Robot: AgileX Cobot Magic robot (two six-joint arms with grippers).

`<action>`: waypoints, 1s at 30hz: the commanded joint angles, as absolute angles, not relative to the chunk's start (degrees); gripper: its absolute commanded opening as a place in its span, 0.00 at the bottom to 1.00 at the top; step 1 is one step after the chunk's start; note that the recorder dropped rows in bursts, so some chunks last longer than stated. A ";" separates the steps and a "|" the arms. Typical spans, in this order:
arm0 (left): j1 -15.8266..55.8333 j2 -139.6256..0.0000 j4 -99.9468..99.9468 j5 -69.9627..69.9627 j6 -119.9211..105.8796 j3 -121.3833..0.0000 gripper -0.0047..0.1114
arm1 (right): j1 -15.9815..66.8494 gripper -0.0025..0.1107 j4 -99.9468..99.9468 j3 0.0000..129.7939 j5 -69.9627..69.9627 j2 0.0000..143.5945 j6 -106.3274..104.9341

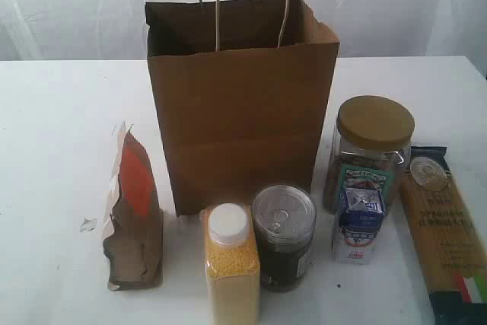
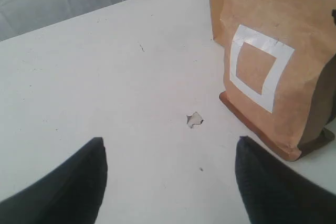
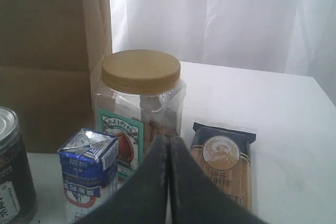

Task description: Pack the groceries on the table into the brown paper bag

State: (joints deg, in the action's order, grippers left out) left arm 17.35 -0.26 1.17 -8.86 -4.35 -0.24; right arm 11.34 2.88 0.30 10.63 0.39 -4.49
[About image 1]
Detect brown kraft pouch orange label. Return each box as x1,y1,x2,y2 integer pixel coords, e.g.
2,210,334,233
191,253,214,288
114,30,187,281
102,123,164,292

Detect nut jar gold lid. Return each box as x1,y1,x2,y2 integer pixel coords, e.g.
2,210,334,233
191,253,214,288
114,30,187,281
323,95,415,214

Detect dark jar clear lid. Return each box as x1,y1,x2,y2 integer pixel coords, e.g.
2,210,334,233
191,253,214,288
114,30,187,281
251,184,317,292

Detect brown paper shopping bag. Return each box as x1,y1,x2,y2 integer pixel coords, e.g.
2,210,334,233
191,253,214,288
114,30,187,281
145,0,339,216

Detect blue white milk carton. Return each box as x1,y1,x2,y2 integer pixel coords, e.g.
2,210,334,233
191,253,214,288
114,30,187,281
332,187,385,264

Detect small torn paper scrap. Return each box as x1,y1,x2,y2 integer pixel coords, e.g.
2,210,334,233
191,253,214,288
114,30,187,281
79,218,97,232

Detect spaghetti packet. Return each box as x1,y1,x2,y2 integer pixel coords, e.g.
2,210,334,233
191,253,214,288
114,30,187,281
400,146,486,305

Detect yellow millet bottle white cap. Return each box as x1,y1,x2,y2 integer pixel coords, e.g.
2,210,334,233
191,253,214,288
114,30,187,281
202,203,260,324

